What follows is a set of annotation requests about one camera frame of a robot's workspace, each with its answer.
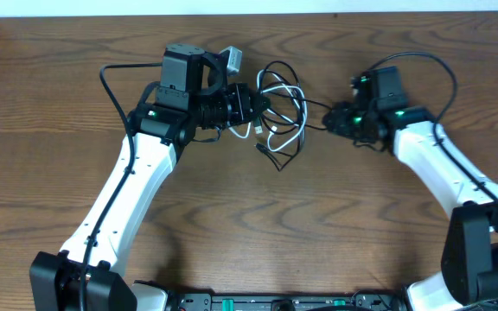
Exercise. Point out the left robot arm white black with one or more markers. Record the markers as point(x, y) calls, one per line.
point(195, 92)

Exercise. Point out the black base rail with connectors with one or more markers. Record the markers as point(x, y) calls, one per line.
point(365, 300)

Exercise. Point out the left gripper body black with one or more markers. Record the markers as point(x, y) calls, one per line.
point(245, 102)

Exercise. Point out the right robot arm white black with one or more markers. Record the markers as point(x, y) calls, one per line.
point(381, 113)

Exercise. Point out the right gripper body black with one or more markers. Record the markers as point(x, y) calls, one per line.
point(337, 121)

